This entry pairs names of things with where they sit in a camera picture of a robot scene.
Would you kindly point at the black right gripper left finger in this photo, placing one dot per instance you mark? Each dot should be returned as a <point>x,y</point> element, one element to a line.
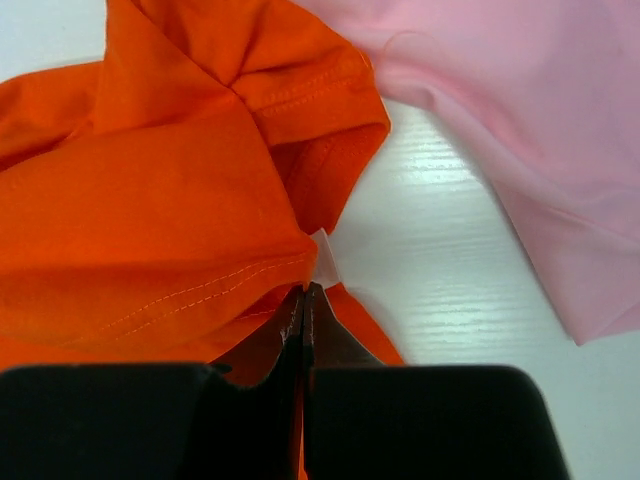
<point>234,418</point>

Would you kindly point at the orange t-shirt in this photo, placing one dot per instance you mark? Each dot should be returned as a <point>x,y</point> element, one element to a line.
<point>158,205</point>

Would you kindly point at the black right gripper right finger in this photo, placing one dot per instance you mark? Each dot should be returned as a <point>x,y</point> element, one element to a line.
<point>364,419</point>

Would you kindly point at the pink t-shirt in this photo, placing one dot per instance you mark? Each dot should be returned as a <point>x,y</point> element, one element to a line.
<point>546,95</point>

